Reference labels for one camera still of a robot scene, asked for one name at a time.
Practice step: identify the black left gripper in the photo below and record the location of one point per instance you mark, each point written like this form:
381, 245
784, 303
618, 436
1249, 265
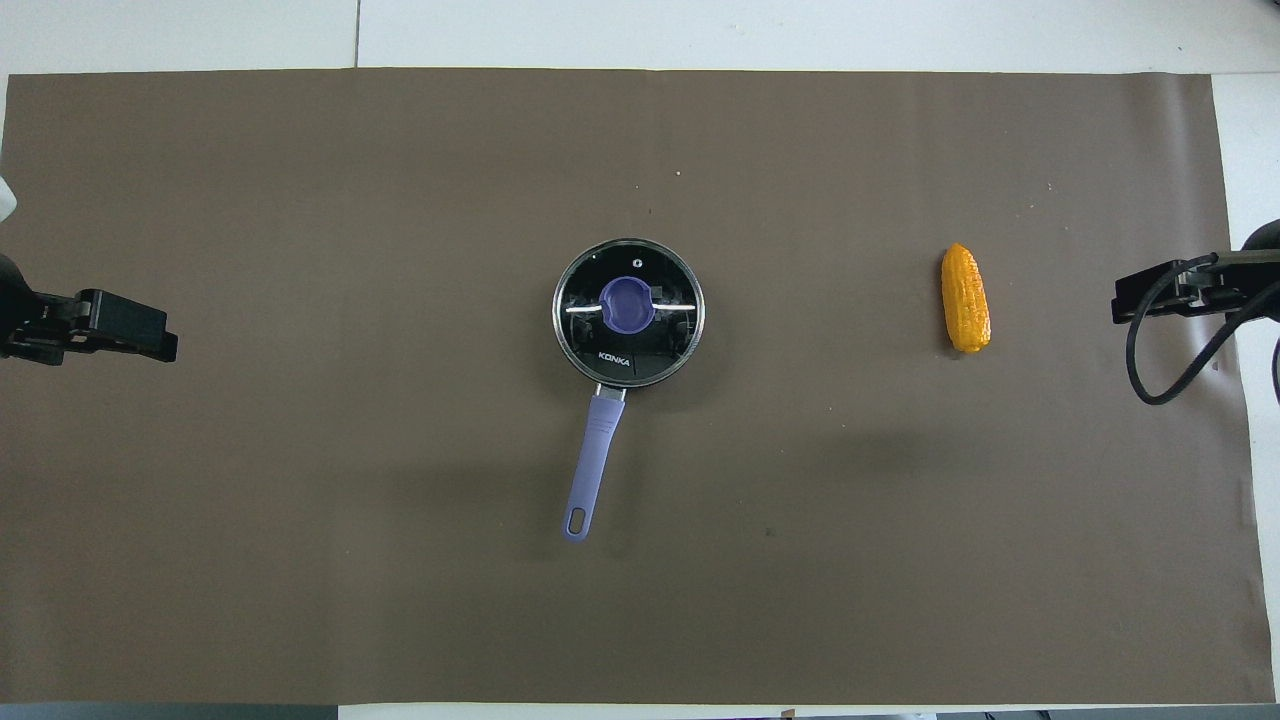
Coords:
115, 320

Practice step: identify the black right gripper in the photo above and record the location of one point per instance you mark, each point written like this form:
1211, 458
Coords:
1170, 290

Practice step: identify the yellow toy corn cob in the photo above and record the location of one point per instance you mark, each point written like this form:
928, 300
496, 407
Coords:
965, 298

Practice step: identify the glass lid purple knob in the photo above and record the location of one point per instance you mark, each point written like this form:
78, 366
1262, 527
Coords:
628, 304

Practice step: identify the brown table mat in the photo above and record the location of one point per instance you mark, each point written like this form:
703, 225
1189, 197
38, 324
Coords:
400, 560

